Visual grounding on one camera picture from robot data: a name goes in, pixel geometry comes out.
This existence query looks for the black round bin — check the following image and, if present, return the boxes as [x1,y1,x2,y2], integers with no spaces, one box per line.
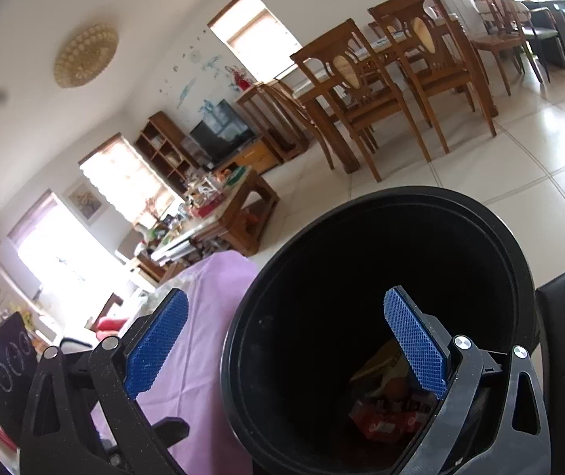
[220,185,540,475]

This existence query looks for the flower wall painting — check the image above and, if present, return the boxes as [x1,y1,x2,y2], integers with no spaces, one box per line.
[66,180,107,223]

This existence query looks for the wooden dining table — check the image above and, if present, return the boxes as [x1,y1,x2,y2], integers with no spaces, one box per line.
[292,20,466,174]

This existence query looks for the tall wooden plant stand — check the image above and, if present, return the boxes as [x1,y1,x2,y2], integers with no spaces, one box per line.
[237,82,310,159]

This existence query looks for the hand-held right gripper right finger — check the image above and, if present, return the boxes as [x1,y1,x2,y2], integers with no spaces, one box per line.
[384,285,553,475]

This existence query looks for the flat screen television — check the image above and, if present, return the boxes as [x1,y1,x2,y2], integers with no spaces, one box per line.
[190,100,257,165]

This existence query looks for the yellow packet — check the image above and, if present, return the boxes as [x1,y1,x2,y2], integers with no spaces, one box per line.
[354,339,404,382]

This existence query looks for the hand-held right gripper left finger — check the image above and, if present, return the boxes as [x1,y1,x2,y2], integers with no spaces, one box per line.
[19,288,190,475]

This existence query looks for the dark armchair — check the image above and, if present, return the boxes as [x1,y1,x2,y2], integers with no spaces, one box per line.
[530,2,565,67]

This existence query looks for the purple tablecloth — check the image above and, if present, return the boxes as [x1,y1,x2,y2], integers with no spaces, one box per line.
[89,251,261,475]

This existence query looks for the wooden bookshelf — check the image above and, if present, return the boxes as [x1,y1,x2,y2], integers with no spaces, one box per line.
[135,111,199,194]

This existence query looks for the red cushion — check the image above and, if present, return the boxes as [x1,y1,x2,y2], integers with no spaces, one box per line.
[91,317,129,332]

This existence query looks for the red cardboard box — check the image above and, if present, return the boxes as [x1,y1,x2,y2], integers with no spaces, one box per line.
[350,396,436,442]

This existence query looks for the wooden dining chair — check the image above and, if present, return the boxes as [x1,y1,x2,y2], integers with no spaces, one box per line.
[367,0,498,137]
[289,19,449,181]
[257,79,377,169]
[479,0,543,95]

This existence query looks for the red flower vase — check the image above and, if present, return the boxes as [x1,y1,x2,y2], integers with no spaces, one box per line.
[230,66,253,91]

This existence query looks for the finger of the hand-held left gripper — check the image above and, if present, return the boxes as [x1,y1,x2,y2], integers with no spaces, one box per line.
[151,418,190,445]

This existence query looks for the window with roller blind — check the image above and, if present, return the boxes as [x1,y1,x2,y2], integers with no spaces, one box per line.
[8,190,125,302]
[208,0,298,82]
[79,133,177,223]

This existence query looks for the crystal ceiling lamp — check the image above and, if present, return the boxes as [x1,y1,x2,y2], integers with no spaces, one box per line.
[53,24,119,89]

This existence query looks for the wooden sofa with white cushions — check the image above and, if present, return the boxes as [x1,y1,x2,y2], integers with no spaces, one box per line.
[84,289,164,342]

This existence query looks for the wooden coffee table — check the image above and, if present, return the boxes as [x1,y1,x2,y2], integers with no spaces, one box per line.
[151,168,280,258]

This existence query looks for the wooden television stand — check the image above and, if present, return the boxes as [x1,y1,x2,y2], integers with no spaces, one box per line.
[220,139,283,176]

